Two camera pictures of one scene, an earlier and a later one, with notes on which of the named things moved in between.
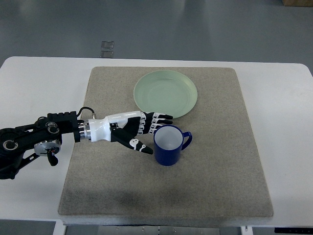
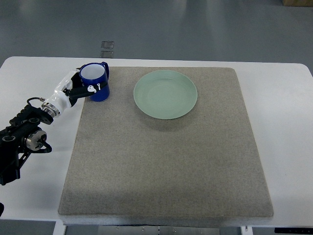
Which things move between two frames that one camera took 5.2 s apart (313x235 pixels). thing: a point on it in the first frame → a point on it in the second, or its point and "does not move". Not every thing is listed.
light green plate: [165, 92] does not move
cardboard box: [298, 3] does not move
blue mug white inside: [168, 141] → [93, 73]
